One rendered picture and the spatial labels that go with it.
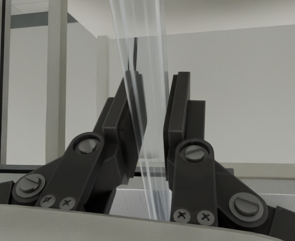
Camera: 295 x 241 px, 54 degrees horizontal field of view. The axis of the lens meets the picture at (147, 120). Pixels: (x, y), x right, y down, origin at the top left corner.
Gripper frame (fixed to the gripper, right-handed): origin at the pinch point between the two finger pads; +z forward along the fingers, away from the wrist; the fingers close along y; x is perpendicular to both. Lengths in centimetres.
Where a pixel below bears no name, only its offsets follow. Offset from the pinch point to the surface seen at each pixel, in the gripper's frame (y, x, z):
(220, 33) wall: 12, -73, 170
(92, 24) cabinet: -29, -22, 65
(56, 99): -27, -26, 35
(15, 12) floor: -134, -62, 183
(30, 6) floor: -119, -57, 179
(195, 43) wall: -4, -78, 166
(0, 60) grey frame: -31.6, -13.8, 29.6
